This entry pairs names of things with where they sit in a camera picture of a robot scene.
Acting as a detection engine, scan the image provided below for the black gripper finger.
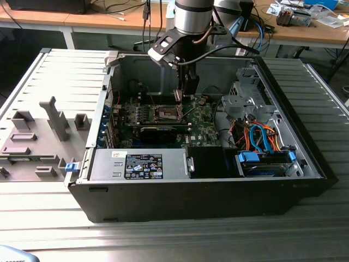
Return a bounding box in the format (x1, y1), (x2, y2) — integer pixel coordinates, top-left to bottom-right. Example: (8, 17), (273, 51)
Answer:
(183, 67), (200, 100)
(175, 65), (188, 92)

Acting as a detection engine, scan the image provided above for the metal locking lever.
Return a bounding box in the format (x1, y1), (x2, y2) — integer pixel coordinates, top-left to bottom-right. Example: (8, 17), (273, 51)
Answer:
(146, 86), (158, 109)
(181, 105), (198, 121)

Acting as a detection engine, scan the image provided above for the metal socket cover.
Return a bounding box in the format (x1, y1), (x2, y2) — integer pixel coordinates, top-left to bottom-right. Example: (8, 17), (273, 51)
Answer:
(176, 99), (195, 118)

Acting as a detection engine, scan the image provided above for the CPU socket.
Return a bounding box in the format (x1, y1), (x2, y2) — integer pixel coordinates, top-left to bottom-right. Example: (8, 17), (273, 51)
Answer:
(154, 105), (179, 122)

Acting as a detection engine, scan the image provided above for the green motherboard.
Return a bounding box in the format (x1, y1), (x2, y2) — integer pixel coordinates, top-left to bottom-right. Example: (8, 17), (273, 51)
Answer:
(117, 94), (222, 150)

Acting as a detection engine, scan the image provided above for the grey metal drive cage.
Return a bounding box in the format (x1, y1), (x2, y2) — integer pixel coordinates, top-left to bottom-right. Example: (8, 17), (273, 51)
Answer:
(220, 67), (284, 123)

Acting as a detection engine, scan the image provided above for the black graphics card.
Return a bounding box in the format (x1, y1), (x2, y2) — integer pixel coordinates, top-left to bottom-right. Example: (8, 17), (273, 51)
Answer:
(139, 125), (178, 144)

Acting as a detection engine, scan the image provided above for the black speaker box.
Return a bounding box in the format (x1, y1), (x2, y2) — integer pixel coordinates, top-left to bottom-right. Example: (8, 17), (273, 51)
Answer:
(239, 0), (255, 32)

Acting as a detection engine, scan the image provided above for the black plastic shroud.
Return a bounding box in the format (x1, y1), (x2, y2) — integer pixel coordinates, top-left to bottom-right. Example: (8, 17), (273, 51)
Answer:
(188, 146), (228, 180)

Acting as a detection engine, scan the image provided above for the white printed leaflet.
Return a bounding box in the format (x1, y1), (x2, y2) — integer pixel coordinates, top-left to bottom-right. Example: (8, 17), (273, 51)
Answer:
(266, 2), (281, 16)

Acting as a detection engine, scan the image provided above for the hard disk in blue carrier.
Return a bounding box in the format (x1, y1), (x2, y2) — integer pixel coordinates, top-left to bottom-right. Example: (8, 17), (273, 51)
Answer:
(234, 150), (297, 178)

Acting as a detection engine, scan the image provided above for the wooden desk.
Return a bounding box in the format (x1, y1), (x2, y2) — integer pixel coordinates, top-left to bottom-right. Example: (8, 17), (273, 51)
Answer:
(0, 0), (175, 50)
(239, 0), (349, 59)

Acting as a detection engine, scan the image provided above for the grey power supply unit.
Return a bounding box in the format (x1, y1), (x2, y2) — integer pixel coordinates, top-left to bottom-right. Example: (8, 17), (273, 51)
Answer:
(88, 148), (190, 181)

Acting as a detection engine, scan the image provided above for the grey metal device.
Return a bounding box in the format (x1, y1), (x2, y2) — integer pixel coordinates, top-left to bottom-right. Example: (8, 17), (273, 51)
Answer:
(275, 7), (313, 27)

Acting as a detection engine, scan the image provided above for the black PC case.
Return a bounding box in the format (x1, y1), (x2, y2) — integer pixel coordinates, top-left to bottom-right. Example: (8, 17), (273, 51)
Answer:
(64, 48), (339, 223)

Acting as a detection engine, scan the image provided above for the blue box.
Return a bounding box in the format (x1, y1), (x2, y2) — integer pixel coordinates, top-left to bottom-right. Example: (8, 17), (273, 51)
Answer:
(304, 0), (340, 10)

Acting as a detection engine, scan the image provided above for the clear plastic bag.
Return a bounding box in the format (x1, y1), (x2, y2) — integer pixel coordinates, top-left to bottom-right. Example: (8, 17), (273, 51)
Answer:
(313, 10), (349, 28)

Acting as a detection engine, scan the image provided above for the black monitor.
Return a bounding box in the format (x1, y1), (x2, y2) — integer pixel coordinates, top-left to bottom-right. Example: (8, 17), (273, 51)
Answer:
(5, 0), (88, 15)

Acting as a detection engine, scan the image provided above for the grey parts rack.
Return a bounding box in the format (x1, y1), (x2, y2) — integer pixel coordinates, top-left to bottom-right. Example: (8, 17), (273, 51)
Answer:
(0, 95), (92, 182)

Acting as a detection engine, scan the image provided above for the green RAM stick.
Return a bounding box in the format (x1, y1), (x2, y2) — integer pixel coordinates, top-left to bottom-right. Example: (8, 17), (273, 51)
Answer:
(8, 155), (57, 162)

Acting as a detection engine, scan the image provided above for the pale grey rounded device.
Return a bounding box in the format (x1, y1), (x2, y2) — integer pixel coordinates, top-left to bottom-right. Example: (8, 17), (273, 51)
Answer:
(0, 244), (38, 262)

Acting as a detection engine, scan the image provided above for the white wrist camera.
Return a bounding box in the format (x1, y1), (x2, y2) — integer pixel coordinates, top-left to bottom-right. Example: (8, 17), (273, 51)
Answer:
(147, 28), (182, 68)

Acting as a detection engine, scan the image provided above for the orange wire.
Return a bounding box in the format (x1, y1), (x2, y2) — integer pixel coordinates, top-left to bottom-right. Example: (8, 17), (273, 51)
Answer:
(234, 124), (250, 147)
(268, 125), (281, 152)

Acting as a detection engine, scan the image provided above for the blue wire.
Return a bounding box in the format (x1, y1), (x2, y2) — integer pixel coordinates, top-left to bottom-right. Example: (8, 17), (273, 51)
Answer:
(248, 123), (273, 154)

